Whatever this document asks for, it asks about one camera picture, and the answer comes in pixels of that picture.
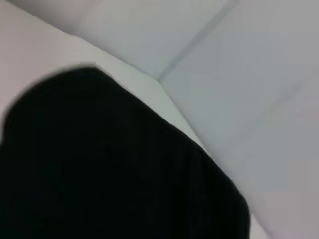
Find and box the black shirt with FREE print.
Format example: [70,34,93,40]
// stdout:
[0,65,251,239]

